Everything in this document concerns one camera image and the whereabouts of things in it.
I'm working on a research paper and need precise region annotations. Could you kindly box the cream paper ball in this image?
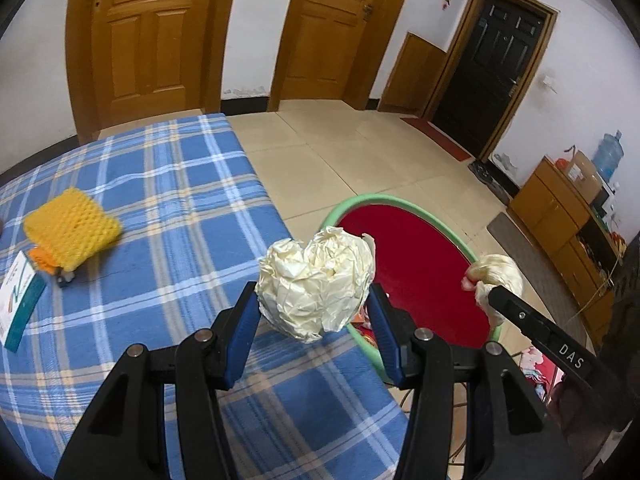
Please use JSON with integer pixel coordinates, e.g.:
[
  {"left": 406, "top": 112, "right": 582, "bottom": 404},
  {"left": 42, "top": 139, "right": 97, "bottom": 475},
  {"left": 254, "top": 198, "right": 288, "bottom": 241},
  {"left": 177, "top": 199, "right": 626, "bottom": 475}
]
[
  {"left": 461, "top": 254, "right": 524, "bottom": 330},
  {"left": 255, "top": 226, "right": 375, "bottom": 344}
]

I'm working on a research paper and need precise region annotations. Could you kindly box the green red watermelon bin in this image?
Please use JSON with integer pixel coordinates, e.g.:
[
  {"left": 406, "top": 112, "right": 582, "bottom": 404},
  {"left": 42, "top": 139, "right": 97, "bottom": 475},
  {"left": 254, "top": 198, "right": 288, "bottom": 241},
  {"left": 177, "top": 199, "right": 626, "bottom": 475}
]
[{"left": 321, "top": 194, "right": 500, "bottom": 384}]

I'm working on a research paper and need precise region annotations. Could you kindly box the grey floor mat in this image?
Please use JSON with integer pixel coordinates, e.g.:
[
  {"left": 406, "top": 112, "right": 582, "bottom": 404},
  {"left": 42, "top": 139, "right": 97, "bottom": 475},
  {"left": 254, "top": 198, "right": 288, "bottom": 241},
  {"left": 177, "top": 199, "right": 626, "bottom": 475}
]
[{"left": 487, "top": 212, "right": 588, "bottom": 346}]

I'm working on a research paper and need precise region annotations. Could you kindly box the wooden sideboard cabinet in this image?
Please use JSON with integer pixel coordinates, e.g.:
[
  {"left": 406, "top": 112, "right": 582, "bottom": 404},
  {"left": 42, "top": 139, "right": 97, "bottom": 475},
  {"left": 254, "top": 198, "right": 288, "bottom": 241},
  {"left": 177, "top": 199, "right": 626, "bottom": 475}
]
[{"left": 508, "top": 157, "right": 623, "bottom": 339}]

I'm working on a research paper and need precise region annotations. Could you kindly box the blue plaid tablecloth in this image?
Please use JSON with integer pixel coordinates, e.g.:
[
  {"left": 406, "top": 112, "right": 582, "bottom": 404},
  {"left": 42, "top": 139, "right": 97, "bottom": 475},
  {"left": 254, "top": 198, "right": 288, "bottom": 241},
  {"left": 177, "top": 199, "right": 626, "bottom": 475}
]
[{"left": 1, "top": 115, "right": 407, "bottom": 479}]

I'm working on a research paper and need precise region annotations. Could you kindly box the yellow foam fruit net back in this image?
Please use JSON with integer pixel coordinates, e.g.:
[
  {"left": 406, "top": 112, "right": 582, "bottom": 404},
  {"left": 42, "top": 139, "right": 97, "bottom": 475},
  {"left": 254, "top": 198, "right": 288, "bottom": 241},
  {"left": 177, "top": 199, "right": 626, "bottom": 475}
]
[{"left": 24, "top": 188, "right": 122, "bottom": 273}]

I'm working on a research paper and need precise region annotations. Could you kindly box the cardboard box on cabinet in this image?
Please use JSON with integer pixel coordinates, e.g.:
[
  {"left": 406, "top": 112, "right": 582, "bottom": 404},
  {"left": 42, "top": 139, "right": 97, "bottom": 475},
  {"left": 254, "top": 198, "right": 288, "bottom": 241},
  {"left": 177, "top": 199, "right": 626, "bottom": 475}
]
[{"left": 564, "top": 151, "right": 602, "bottom": 204}]

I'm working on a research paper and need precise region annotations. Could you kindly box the red door mat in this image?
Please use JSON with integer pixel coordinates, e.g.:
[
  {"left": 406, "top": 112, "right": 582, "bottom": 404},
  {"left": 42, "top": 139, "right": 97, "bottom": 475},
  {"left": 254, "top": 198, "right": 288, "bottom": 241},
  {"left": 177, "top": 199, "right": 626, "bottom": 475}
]
[{"left": 401, "top": 117, "right": 473, "bottom": 162}]

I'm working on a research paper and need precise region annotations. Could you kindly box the blue water jug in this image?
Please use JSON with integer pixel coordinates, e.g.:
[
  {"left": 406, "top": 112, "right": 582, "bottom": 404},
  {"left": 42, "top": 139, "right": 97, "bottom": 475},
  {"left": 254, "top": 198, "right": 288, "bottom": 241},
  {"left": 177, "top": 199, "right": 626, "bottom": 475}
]
[{"left": 592, "top": 130, "right": 624, "bottom": 183}]

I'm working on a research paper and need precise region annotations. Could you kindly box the teal white cardboard box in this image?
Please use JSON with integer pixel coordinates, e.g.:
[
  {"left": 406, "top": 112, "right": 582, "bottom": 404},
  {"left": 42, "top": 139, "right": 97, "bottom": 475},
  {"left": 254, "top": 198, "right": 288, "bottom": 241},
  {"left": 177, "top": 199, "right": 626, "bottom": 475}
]
[{"left": 0, "top": 252, "right": 46, "bottom": 352}]

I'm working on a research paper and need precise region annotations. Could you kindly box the small wooden cabinet door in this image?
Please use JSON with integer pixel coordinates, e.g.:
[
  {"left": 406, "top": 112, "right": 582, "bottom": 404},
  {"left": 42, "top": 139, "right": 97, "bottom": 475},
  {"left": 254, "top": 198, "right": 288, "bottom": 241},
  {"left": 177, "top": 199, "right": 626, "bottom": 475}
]
[{"left": 378, "top": 32, "right": 447, "bottom": 115}]

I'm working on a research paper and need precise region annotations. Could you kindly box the black entrance door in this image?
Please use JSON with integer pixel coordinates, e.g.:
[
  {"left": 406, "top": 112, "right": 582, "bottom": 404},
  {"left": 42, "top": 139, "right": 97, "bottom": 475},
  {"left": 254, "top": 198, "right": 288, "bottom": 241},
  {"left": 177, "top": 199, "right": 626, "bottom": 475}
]
[{"left": 422, "top": 0, "right": 558, "bottom": 160}]

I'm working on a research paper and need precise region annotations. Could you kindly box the wooden door left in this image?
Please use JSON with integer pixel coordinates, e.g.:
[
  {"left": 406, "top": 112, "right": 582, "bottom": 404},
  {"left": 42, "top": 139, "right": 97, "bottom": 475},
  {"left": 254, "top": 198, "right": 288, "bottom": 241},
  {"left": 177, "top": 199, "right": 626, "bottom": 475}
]
[{"left": 65, "top": 0, "right": 232, "bottom": 144}]

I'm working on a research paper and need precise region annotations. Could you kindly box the wooden door right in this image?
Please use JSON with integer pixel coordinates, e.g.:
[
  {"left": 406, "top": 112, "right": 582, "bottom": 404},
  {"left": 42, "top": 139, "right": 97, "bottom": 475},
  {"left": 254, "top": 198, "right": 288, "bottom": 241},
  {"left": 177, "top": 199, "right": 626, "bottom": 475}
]
[{"left": 268, "top": 0, "right": 405, "bottom": 110}]

